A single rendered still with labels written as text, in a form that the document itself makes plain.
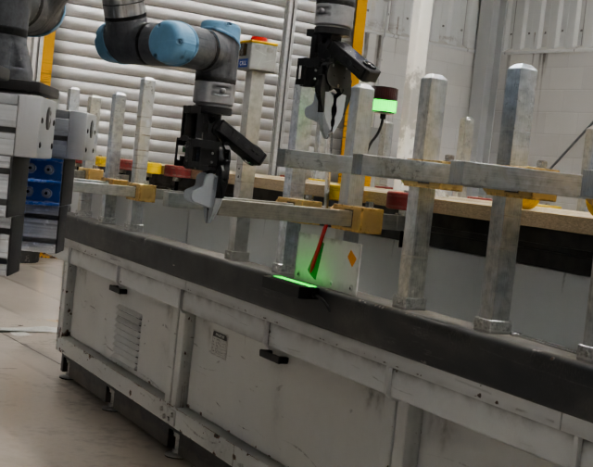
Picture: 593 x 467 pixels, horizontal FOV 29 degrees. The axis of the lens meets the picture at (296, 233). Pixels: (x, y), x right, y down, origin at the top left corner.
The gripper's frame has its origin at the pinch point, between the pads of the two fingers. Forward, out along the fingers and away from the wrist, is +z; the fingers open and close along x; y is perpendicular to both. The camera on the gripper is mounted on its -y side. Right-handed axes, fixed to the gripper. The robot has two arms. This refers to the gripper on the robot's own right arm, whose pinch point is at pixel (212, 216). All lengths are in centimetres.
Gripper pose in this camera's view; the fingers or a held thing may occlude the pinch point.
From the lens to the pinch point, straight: 214.6
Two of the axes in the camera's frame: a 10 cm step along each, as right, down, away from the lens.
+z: -1.1, 9.9, 0.5
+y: -8.8, -0.7, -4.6
